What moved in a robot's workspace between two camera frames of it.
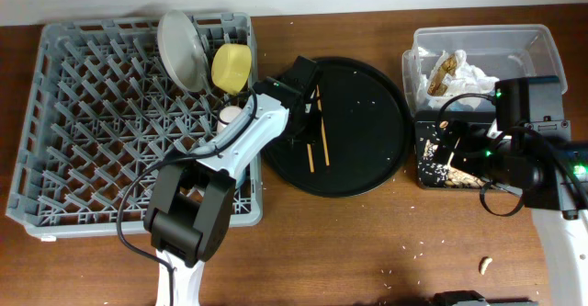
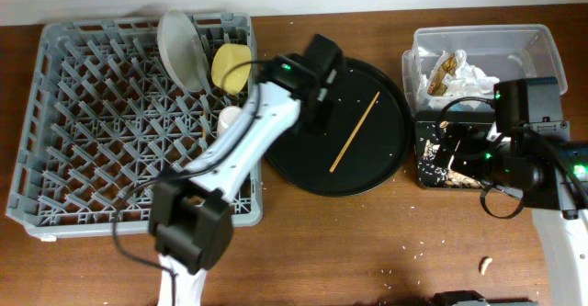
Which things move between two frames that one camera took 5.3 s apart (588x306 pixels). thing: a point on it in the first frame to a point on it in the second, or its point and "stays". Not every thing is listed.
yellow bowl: (231, 67) stays
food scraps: (433, 174) stays
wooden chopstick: (321, 112) to (355, 135)
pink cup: (226, 116) stays
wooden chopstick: (310, 157) to (204, 120)
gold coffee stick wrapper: (437, 85) stays
